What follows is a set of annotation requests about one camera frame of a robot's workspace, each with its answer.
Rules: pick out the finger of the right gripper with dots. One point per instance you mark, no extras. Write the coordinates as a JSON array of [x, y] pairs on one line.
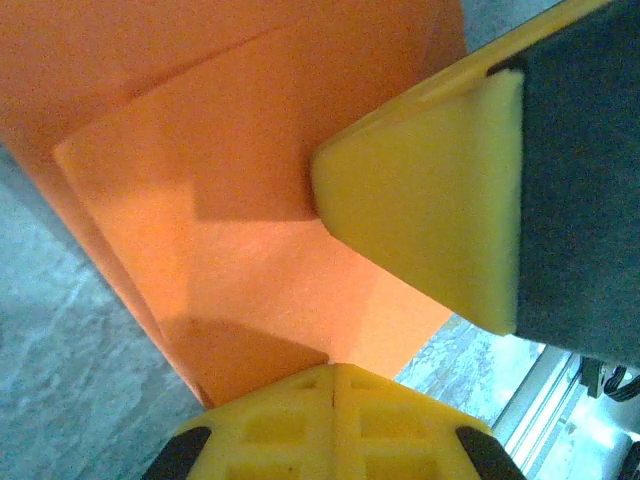
[[425, 210]]

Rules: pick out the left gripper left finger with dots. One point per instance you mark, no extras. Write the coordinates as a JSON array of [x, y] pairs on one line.
[[250, 440]]

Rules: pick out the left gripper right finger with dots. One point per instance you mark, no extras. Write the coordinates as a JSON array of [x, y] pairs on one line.
[[425, 440]]

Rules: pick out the orange cloth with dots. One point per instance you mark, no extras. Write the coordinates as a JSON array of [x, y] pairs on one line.
[[200, 200]]

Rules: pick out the aluminium rail frame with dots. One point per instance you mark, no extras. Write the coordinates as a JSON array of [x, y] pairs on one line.
[[535, 400]]

